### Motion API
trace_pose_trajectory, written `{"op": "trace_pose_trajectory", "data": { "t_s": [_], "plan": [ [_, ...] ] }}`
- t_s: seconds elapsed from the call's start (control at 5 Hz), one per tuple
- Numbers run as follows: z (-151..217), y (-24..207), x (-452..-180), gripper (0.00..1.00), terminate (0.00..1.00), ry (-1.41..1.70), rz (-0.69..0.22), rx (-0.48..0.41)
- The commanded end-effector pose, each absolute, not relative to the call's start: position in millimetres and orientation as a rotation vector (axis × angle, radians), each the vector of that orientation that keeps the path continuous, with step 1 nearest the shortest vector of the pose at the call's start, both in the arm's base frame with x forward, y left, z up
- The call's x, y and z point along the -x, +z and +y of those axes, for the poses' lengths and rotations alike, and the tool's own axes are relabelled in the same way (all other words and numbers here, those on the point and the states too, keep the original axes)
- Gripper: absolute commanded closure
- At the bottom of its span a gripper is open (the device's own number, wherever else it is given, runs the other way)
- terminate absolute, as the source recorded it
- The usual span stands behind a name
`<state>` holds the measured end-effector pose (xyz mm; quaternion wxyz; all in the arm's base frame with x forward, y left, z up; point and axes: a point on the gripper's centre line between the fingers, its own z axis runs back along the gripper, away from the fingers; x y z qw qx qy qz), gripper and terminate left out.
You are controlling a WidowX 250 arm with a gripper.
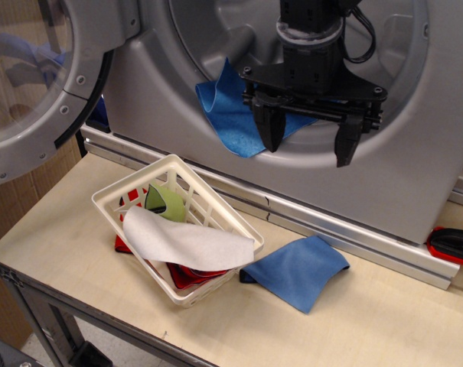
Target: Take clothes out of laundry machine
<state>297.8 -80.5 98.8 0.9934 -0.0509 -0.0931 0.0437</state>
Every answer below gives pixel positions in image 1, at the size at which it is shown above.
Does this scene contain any grey table frame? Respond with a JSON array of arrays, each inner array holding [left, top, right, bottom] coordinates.
[[0, 262, 213, 366]]

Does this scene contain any green cloth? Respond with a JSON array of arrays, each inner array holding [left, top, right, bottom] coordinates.
[[145, 183, 186, 222]]

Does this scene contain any blue cloth on table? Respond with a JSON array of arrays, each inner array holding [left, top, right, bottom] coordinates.
[[240, 236, 350, 314]]

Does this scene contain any black cable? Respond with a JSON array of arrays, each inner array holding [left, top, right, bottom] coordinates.
[[341, 3, 377, 65]]

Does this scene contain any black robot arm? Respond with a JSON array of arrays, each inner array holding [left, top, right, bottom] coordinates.
[[240, 1, 388, 167]]

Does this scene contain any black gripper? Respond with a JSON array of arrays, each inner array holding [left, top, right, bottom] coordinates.
[[240, 41, 387, 167]]

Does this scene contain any blue cloth from machine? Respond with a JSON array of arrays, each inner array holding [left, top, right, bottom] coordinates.
[[194, 57, 318, 158]]

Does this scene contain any blue clamp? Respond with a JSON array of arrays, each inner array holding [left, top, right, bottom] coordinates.
[[0, 33, 66, 89]]

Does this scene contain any red cloth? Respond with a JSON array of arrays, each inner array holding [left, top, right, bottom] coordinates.
[[127, 188, 227, 290]]

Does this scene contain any grey round machine door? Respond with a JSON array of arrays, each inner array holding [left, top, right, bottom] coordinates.
[[0, 1, 140, 184]]

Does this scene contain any grey toy laundry machine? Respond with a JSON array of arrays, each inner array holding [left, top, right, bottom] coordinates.
[[104, 1, 463, 242]]

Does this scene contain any white cloth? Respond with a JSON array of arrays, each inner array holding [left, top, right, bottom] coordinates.
[[122, 206, 254, 271]]

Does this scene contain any red black tool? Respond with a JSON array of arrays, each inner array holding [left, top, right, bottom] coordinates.
[[426, 226, 463, 265]]

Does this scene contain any aluminium extrusion rail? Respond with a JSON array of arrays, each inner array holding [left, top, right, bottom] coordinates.
[[81, 126, 461, 289]]

